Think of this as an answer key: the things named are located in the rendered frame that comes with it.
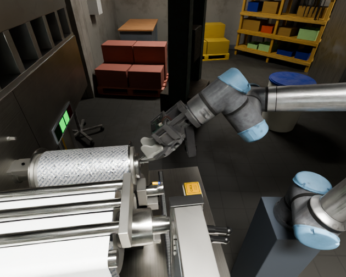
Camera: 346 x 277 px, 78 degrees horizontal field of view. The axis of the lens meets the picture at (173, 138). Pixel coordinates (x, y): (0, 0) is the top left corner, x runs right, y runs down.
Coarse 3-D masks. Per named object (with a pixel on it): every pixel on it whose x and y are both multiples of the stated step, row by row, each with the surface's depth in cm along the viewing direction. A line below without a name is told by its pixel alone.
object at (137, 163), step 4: (136, 156) 61; (136, 160) 60; (136, 164) 60; (140, 164) 67; (136, 168) 60; (140, 168) 65; (136, 172) 60; (140, 172) 64; (136, 176) 62; (140, 176) 63
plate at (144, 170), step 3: (144, 165) 95; (147, 165) 95; (141, 168) 93; (144, 168) 93; (147, 168) 93; (141, 171) 92; (144, 171) 92; (147, 171) 92; (144, 174) 90; (147, 174) 90; (144, 177) 89; (147, 177) 89; (147, 180) 88; (147, 183) 87
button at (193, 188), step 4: (184, 184) 100; (188, 184) 100; (192, 184) 100; (196, 184) 100; (188, 188) 98; (192, 188) 98; (196, 188) 98; (188, 192) 96; (192, 192) 96; (196, 192) 96; (200, 192) 96
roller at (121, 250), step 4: (116, 196) 38; (120, 196) 43; (116, 212) 37; (116, 216) 37; (116, 240) 36; (116, 244) 35; (116, 248) 35; (120, 248) 38; (120, 252) 38; (120, 256) 38; (120, 260) 38; (120, 264) 37; (120, 268) 37
